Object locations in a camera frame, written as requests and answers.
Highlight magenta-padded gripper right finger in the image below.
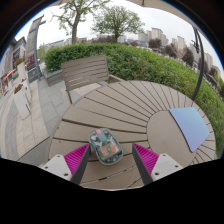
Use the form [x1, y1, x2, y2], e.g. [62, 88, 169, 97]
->
[131, 142, 184, 186]

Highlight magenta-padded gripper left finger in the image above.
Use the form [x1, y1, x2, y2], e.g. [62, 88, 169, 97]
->
[39, 143, 92, 186]

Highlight transparent green computer mouse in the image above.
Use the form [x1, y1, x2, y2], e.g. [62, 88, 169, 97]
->
[87, 127, 124, 166]

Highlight blue mouse pad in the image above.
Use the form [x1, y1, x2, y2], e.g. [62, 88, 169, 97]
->
[168, 106, 211, 153]

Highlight white planter box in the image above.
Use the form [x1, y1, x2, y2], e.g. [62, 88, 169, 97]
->
[12, 83, 33, 120]

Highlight brown slatted outdoor chair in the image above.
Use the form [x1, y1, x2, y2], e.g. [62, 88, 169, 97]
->
[60, 55, 126, 104]

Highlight green hedge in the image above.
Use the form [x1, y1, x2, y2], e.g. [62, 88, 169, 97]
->
[43, 42, 224, 158]

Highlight dark curved metal pole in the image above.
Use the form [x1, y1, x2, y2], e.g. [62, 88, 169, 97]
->
[191, 26, 205, 102]

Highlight tall grey sign pillar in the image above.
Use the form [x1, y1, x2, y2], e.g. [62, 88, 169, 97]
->
[25, 14, 46, 83]

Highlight distant apartment buildings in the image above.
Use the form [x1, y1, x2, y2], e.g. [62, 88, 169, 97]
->
[138, 27, 221, 78]

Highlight bare-trunked leafy tree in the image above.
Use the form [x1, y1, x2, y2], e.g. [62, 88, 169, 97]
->
[51, 0, 111, 45]

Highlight round-crowned green tree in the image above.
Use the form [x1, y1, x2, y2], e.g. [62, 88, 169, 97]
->
[91, 4, 146, 43]

